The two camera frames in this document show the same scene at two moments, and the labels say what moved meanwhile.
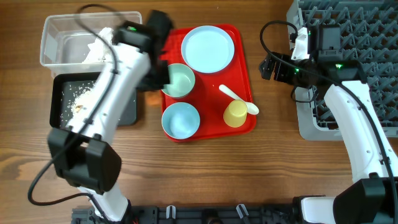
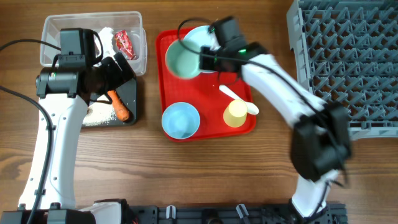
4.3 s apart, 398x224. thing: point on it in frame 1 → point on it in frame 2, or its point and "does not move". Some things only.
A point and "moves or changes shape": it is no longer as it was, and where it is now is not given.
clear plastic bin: [65, 38] does not move
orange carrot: [153, 100] moves or changes shape
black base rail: [200, 214] does not move
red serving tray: [206, 97] does not move
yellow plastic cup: [235, 113] does not move
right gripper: [280, 73] → [204, 64]
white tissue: [101, 51] does not move
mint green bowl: [181, 79] → [181, 62]
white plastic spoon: [251, 107] does not move
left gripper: [164, 80] → [119, 78]
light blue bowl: [180, 120] does not move
